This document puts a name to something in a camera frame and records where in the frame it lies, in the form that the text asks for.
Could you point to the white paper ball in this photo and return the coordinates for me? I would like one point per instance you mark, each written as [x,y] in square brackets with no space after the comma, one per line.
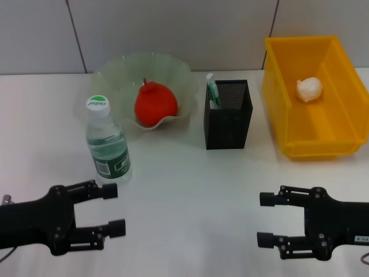
[310,89]

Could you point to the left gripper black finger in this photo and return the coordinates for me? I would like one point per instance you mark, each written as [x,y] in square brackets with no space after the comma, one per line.
[92,191]
[98,235]

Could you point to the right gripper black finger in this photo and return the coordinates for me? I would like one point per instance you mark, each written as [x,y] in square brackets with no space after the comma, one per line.
[291,245]
[288,198]

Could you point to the mint green utility knife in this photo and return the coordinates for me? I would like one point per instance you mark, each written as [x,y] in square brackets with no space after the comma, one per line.
[214,91]

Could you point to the black mesh pen holder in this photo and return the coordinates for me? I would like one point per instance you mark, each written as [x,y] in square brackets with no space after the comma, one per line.
[227,130]

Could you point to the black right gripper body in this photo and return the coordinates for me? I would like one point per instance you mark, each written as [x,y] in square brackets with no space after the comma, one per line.
[337,222]

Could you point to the orange fruit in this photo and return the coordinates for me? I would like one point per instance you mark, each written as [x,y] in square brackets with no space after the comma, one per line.
[155,104]

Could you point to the translucent green fruit bowl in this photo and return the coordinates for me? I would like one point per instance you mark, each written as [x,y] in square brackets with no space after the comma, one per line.
[115,86]

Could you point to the clear green-label water bottle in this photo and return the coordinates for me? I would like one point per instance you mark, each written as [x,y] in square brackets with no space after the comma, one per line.
[109,144]

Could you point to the yellow plastic bin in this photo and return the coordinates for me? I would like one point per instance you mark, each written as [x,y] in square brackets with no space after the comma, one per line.
[288,72]

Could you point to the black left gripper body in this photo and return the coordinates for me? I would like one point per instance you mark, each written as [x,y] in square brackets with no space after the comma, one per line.
[34,222]

